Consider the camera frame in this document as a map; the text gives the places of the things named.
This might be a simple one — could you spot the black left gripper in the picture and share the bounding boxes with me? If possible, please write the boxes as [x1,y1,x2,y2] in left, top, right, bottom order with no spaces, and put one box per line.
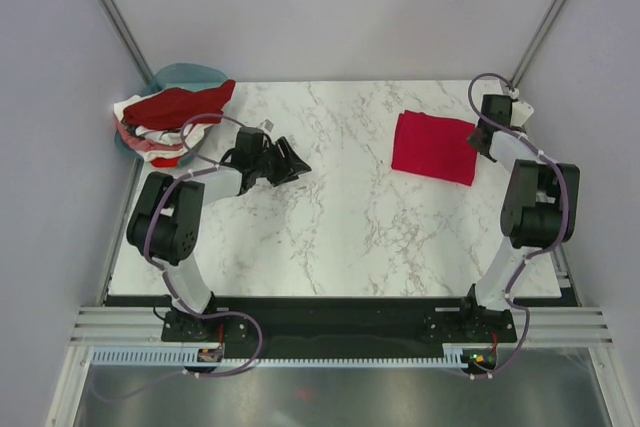
[253,137,311,187]

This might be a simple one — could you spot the bright red t-shirt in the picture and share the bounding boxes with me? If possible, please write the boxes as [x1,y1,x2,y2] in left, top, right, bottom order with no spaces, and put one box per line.
[391,110,477,186]

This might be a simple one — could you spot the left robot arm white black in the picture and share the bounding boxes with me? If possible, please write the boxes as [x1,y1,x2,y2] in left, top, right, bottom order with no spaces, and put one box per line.
[126,127,312,340]

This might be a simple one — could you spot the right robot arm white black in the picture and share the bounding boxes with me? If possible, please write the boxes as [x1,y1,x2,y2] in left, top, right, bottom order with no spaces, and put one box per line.
[457,94,580,341]

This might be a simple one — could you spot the red shirt bottom of pile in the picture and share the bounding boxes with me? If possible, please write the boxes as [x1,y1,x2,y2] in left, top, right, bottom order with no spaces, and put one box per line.
[149,155,181,169]

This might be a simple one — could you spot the dark red folded shirt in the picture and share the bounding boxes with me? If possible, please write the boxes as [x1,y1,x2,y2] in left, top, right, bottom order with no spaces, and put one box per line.
[123,79,236,131]

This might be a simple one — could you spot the blue plastic basket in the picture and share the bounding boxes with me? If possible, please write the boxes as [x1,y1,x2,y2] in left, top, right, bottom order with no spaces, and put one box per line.
[114,63,230,167]

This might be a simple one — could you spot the pink folded shirt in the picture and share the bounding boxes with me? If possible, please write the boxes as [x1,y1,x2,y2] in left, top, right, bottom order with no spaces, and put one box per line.
[116,129,188,162]

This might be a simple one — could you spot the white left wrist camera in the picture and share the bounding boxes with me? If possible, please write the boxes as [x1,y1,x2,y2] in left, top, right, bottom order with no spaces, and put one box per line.
[259,119,274,133]

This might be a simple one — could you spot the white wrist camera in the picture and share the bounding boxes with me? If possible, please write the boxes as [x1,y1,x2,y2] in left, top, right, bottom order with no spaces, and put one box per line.
[507,88,534,128]
[259,119,274,133]

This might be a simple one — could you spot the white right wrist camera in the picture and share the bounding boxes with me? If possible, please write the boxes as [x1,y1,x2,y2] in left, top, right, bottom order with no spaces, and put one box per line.
[507,88,534,128]

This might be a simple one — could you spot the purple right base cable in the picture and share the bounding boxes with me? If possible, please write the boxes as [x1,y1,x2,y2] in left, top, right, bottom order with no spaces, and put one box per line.
[444,299,532,381]

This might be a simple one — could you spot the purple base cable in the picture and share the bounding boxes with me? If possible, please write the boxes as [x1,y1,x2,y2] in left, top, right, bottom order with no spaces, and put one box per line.
[89,309,265,402]
[444,299,532,381]

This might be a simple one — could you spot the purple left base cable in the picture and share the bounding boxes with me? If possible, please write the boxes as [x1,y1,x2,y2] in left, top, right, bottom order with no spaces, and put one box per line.
[89,309,265,402]

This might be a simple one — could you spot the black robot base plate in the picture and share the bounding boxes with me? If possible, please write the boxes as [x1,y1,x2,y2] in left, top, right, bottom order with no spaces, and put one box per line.
[161,297,517,357]

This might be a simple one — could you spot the left aluminium frame post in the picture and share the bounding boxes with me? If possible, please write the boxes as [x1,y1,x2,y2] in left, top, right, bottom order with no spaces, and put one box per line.
[98,0,153,82]

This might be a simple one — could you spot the aluminium frame post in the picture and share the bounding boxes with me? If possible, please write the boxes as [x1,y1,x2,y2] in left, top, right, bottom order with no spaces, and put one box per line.
[98,0,153,82]
[510,0,569,87]

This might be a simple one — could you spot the right aluminium frame post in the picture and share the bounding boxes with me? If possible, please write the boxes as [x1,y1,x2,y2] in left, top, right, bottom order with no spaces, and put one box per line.
[510,0,569,87]

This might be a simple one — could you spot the light blue cable duct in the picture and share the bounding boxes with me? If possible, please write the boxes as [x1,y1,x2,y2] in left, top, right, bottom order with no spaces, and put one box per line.
[90,344,467,369]

